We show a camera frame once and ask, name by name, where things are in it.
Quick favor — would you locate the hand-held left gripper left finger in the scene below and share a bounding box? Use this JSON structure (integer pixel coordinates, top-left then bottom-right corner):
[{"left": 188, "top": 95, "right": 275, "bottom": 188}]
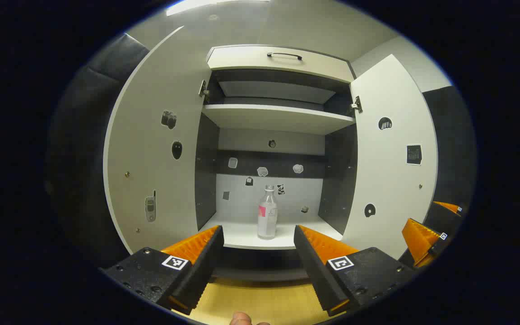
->
[{"left": 100, "top": 225, "right": 225, "bottom": 316}]

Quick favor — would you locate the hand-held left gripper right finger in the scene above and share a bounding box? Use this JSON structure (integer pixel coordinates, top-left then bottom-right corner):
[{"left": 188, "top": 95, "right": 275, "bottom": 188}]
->
[{"left": 293, "top": 224, "right": 418, "bottom": 317}]

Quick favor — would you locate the grey door with cat sticker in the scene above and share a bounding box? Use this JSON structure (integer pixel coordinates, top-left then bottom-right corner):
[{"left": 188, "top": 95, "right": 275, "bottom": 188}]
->
[{"left": 341, "top": 54, "right": 439, "bottom": 261}]

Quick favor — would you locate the clear plastic bottle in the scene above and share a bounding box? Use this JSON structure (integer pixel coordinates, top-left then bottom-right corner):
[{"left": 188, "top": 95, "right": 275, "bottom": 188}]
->
[{"left": 257, "top": 184, "right": 279, "bottom": 240}]

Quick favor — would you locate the grey cabinet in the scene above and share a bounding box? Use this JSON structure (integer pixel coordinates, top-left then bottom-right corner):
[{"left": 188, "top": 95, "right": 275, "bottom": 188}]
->
[{"left": 195, "top": 44, "right": 359, "bottom": 283}]

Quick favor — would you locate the grey door with phone sticker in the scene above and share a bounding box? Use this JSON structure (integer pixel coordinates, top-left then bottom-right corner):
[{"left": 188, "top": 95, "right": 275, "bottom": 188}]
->
[{"left": 103, "top": 26, "right": 212, "bottom": 255}]

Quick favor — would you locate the white cabinet shelf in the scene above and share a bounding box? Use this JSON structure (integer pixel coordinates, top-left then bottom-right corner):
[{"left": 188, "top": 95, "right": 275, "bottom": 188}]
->
[
  {"left": 202, "top": 104, "right": 355, "bottom": 135},
  {"left": 197, "top": 212, "right": 344, "bottom": 250}
]

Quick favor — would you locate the grey cabinet drawer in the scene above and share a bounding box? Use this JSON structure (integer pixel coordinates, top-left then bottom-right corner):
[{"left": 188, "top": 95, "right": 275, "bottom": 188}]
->
[{"left": 206, "top": 44, "right": 355, "bottom": 84}]

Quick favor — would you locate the black backdrop cloth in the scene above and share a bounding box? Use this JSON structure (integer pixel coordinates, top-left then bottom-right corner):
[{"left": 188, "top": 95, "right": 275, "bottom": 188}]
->
[
  {"left": 46, "top": 32, "right": 150, "bottom": 271},
  {"left": 422, "top": 85, "right": 477, "bottom": 217}
]

